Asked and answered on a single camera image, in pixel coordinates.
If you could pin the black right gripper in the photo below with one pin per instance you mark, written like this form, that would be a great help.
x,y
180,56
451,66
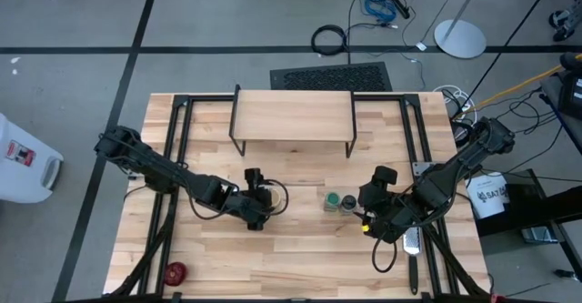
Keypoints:
x,y
386,212

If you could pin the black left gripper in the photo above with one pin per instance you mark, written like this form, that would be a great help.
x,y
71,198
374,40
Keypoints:
x,y
252,203

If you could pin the black-lid oregano leaves spice jar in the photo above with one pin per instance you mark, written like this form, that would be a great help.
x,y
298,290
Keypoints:
x,y
349,201

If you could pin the green-lid organic oregano jar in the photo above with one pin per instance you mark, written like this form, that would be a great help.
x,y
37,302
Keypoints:
x,y
332,198

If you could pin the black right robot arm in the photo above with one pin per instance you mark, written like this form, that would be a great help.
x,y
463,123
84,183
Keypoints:
x,y
454,166

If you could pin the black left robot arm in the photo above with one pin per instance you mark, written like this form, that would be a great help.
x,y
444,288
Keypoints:
x,y
150,164

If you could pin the wooden shelf with black legs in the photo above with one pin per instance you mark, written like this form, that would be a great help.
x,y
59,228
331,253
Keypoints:
x,y
291,116

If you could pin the yellow tape tag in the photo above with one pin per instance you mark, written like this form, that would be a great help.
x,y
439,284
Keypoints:
x,y
364,227

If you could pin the silver mounting plate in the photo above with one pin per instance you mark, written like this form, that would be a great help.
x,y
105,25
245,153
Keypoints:
x,y
419,167

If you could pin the red round object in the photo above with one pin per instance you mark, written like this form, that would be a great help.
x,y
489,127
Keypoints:
x,y
175,274

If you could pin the white paper tag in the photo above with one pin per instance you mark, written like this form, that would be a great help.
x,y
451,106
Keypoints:
x,y
421,46

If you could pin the black side stand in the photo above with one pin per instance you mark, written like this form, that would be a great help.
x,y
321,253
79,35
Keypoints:
x,y
536,203

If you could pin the silver flat device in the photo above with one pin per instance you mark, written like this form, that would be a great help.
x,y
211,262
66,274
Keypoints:
x,y
538,235

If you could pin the silver floor lamp stand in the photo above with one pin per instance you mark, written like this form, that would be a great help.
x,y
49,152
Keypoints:
x,y
459,39

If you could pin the black power strip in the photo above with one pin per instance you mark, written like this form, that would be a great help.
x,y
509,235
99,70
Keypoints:
x,y
402,8

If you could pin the small black floor object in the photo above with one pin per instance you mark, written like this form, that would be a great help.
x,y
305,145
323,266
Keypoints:
x,y
566,274

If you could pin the thin black pole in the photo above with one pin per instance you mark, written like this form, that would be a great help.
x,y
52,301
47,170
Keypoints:
x,y
507,43

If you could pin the white plastic bin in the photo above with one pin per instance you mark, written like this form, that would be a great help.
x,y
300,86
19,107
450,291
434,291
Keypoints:
x,y
23,175

